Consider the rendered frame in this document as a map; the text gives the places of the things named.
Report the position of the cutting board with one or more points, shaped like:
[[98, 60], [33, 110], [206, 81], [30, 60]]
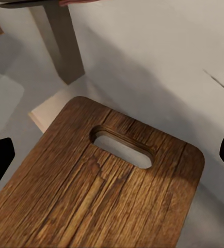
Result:
[[70, 193]]

